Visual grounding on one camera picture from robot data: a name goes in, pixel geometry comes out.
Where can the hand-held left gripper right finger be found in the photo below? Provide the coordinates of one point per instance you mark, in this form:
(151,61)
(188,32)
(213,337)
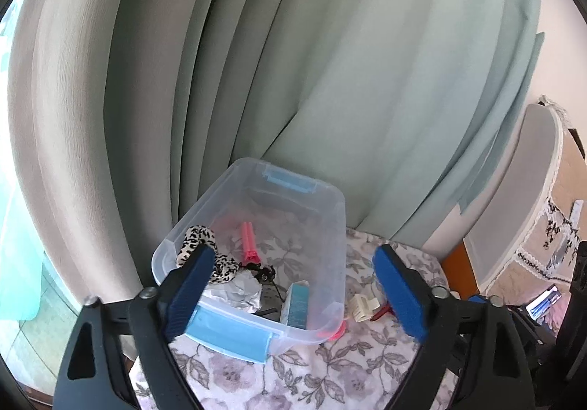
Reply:
(399,291)

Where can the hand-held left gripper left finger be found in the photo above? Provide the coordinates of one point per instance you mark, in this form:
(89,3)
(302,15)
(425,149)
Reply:
(190,295)

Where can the red hair clip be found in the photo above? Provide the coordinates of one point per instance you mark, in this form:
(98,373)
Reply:
(379,314)

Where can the cream hair claw clip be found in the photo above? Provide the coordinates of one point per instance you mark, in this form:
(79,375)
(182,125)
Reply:
(362,307)

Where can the leopard print scrunchie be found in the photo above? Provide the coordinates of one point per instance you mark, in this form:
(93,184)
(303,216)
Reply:
(197,238)

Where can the pink bangle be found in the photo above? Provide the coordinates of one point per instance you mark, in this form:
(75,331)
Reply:
(337,333)

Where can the black headband with clover charm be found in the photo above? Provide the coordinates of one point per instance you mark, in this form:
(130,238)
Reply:
(265,273)

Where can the clear plastic container blue latches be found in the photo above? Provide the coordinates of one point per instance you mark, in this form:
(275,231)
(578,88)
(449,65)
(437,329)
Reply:
(321,231)

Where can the small teal box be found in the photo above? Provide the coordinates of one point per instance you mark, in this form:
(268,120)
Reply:
(297,307)

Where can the pink cloth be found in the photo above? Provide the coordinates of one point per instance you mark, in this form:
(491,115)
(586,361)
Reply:
(562,311)

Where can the smartphone with lit screen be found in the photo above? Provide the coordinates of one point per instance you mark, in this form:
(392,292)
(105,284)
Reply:
(543,302)

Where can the crumpled white paper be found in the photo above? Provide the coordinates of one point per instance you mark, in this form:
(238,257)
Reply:
(238,293)

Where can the pink hair clip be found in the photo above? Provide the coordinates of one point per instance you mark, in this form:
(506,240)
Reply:
(250,245)

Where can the grey padded headboard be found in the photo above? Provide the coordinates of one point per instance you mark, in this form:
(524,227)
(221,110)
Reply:
(513,208)

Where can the floral fleece blanket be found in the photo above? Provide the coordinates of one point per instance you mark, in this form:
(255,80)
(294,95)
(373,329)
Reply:
(321,373)

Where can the teal glass panel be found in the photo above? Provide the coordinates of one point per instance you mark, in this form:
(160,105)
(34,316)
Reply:
(23,300)

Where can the pale green curtain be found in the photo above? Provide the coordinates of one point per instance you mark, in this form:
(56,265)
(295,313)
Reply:
(344,70)

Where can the orange wooden bed frame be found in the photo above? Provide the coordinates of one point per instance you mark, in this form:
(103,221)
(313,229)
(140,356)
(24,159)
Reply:
(458,268)

